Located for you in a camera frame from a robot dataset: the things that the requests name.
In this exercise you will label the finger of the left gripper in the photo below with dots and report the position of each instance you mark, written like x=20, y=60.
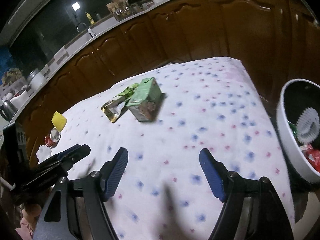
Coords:
x=64, y=161

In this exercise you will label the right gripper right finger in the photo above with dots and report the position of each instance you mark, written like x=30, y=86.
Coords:
x=216, y=174

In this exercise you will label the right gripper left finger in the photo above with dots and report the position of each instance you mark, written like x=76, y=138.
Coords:
x=112, y=172

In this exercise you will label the green drink carton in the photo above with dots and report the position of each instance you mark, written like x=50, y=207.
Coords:
x=145, y=101

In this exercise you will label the white round trash bin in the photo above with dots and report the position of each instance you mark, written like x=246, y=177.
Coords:
x=297, y=117

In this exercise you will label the white kitchen countertop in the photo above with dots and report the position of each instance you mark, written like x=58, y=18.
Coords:
x=87, y=37

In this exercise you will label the person's left hand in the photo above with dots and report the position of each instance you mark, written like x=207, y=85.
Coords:
x=29, y=220

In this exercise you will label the white paper scrap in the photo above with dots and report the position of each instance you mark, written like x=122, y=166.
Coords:
x=43, y=153

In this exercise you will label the small red foil wrapper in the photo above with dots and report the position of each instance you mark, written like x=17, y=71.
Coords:
x=52, y=138

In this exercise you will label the yellow cupcake liner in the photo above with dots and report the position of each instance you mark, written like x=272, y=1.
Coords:
x=59, y=121

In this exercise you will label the steel kettle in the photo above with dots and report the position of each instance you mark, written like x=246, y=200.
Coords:
x=8, y=110

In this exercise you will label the dotted white table cloth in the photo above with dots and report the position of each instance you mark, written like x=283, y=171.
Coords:
x=209, y=103

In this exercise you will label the white rice cooker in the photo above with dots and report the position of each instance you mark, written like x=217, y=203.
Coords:
x=19, y=98

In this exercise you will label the white lidded canister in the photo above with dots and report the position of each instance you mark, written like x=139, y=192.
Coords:
x=36, y=79

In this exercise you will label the green foil snack bag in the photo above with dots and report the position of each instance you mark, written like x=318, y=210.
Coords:
x=293, y=128

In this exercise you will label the white paper cupcake liner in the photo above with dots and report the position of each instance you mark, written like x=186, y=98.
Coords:
x=308, y=126

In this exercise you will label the sink faucet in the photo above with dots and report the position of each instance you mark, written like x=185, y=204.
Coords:
x=89, y=30

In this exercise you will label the yellow dish soap bottle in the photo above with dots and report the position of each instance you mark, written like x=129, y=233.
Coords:
x=89, y=17

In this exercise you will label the brown wooden base cabinets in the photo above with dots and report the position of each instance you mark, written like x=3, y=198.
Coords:
x=175, y=35

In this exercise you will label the utensil rack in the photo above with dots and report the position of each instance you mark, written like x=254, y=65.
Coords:
x=122, y=9

